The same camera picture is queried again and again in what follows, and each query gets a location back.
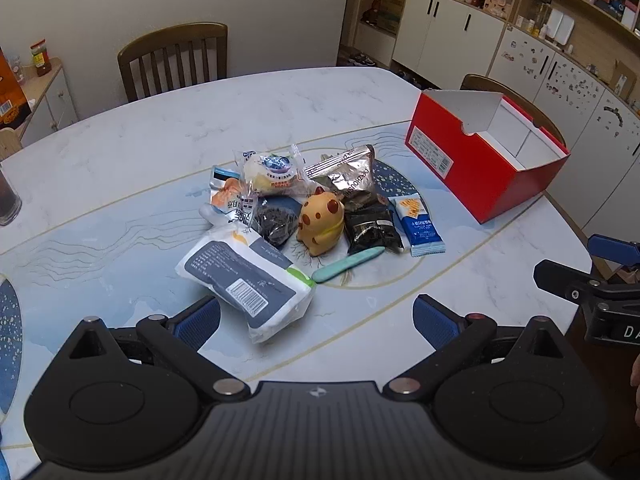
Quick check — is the small blue black packet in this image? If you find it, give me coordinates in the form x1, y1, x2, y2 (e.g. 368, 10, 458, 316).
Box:
209, 164, 243, 191

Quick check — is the red cardboard box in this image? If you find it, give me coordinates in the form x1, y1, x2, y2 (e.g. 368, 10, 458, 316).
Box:
405, 89, 571, 225

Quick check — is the clear tumbler with dark drink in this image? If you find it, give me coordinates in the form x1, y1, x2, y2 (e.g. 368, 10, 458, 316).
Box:
0, 162, 23, 226

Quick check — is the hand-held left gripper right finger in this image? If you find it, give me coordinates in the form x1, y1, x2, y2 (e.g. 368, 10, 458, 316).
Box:
382, 294, 576, 402

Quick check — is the blue cracker packet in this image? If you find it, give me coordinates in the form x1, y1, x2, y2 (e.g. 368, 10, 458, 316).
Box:
389, 193, 447, 258

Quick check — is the dark wooden slat chair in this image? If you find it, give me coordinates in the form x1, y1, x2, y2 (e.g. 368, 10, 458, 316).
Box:
460, 74, 569, 149
117, 22, 229, 104

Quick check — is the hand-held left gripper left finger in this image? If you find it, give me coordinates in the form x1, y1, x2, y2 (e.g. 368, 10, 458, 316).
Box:
65, 295, 251, 402

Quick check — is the white sticker-covered sideboard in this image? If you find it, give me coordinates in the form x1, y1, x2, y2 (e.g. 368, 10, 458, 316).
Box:
487, 25, 640, 241

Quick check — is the clear bread packet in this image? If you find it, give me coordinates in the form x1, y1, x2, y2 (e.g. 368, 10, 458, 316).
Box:
235, 144, 313, 201

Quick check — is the yellow capybara toy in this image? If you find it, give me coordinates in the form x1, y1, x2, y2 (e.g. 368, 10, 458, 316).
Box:
296, 186, 347, 258

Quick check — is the printed table mat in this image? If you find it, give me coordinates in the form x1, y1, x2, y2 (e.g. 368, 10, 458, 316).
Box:
0, 120, 549, 461

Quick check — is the white grey tissue pack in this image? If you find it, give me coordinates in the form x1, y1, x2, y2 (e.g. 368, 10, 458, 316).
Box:
179, 224, 317, 345

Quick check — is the silver brown snack bag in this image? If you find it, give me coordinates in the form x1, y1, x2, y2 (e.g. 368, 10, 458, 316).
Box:
304, 144, 389, 211

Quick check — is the teal plastic stick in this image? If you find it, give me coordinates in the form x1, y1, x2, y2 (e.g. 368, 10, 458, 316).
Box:
311, 246, 386, 285

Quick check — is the orange snack bag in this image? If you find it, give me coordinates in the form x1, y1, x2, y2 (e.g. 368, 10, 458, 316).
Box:
0, 45, 34, 131

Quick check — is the red lid jar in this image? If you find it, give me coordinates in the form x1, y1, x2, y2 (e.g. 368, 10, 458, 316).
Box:
30, 39, 53, 77

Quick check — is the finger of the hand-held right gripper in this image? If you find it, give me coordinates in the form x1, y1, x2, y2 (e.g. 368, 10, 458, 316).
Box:
587, 233, 640, 267
533, 259, 603, 306

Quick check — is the dark round snack packet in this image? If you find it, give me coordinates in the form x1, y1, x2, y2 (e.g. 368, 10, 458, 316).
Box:
250, 197, 303, 249

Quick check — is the white orange snack packet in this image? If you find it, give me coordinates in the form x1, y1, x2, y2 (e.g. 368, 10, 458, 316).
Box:
200, 178, 262, 233

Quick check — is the white double-door cabinet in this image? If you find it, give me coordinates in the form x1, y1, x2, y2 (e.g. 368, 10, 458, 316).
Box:
391, 0, 512, 94

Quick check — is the cardboard piece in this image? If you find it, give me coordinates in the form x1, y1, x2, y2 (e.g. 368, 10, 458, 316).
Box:
610, 60, 639, 97

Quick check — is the open wooden shelf unit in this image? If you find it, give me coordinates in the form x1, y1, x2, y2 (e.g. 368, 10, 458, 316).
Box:
349, 0, 417, 67

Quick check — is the light wooden child chair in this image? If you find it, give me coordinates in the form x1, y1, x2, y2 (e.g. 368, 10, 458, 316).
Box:
0, 128, 24, 162

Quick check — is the small white drawer cabinet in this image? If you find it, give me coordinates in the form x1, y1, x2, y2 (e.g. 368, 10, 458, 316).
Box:
17, 57, 81, 142

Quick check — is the black snack packet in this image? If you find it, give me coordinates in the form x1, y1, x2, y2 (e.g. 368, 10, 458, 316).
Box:
344, 194, 405, 256

